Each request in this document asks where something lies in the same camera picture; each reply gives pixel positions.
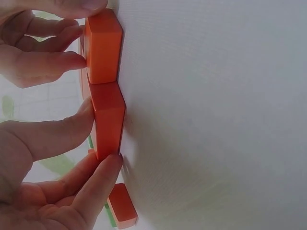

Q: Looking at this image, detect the person's right hand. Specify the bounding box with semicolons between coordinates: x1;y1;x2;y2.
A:
0;0;109;89

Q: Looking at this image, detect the person's left hand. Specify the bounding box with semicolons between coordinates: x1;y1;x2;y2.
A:
0;97;124;230

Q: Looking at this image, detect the orange rectangular block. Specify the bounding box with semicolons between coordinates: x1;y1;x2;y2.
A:
84;9;124;85
78;35;91;99
106;183;140;229
88;80;127;161

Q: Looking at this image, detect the green block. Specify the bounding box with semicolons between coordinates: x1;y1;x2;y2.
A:
104;203;118;228

